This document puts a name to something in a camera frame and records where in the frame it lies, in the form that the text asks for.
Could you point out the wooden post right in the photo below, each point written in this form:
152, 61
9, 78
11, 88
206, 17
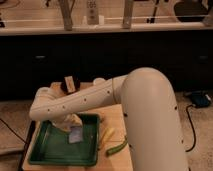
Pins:
127, 15

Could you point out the wooden post left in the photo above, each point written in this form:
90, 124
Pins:
66, 14

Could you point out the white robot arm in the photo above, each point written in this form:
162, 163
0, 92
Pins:
150, 113

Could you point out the green plastic tray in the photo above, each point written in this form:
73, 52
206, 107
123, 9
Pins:
52, 147

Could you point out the blue black device on floor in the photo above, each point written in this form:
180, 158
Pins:
200, 99

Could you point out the wooden post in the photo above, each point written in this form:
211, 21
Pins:
127, 15
66, 14

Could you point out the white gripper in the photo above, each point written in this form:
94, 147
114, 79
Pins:
72, 123

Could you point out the white remote control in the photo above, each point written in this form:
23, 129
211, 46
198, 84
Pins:
92, 12

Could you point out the green cucumber toy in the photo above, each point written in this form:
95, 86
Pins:
116, 149

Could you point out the black cabinet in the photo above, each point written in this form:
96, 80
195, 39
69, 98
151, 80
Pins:
28, 62

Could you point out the black round object with label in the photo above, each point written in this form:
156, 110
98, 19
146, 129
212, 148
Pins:
70, 84

